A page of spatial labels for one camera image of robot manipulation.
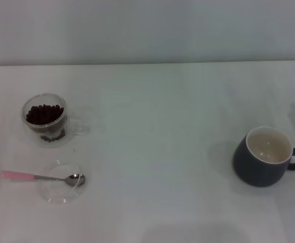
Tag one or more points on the dark grey ceramic mug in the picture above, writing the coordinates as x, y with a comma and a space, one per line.
253, 174

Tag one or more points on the coffee beans heap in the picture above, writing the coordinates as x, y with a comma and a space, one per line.
44, 115

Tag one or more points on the clear glass saucer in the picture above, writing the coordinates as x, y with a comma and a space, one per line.
61, 195

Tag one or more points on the double-wall glass cup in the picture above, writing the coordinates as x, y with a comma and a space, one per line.
71, 126

